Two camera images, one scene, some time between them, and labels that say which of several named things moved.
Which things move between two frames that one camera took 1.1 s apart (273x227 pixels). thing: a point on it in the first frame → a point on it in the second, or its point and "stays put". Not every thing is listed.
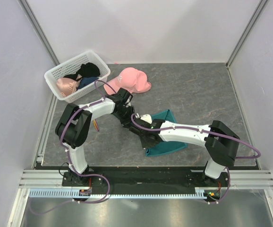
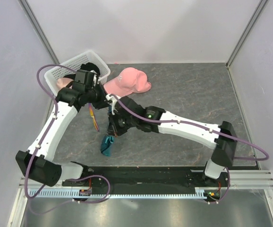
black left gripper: [127, 121] → [103, 103]
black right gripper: [146, 145] → [113, 128]
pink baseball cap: [134, 80] stays put
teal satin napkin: [164, 147] → [106, 145]
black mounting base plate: [145, 180] stays put
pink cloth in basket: [67, 86] stays put
